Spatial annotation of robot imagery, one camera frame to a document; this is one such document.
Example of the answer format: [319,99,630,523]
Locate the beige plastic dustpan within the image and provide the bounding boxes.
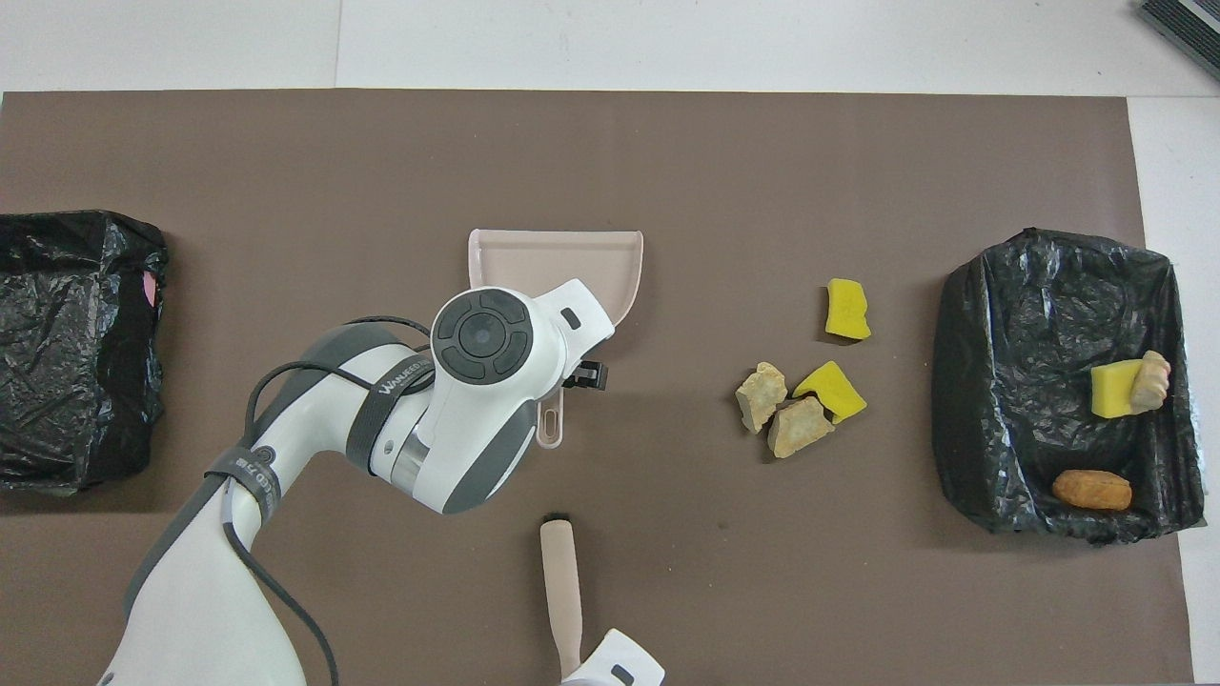
[467,229,644,449]

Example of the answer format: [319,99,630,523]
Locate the orange-beige foam chunk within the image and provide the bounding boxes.
[736,362,789,434]

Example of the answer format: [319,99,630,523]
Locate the beige hand brush black bristles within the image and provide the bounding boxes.
[539,519,582,679]

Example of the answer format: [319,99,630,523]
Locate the beige foam chunk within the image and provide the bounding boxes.
[768,395,836,459]

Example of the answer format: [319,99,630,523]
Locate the yellow sponge green backing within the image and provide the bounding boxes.
[793,360,868,425]

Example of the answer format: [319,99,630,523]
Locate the yellow sponge block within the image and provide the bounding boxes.
[824,278,872,341]

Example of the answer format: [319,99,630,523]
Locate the brown bread-like lump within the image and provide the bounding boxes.
[1052,470,1133,513]

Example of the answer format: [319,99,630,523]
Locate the small curved yellow sponge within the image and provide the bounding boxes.
[1090,359,1145,420]

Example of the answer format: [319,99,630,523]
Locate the pale foam chunk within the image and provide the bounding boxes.
[1130,350,1172,414]

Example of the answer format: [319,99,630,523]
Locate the black bag-lined bin pink spot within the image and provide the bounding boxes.
[0,210,171,496]

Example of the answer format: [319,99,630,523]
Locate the brown table mat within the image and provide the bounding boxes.
[0,89,1194,686]

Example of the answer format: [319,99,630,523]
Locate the dark ribbed panel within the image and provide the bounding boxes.
[1137,0,1220,82]

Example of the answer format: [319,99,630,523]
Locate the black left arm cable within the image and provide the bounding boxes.
[217,314,435,686]

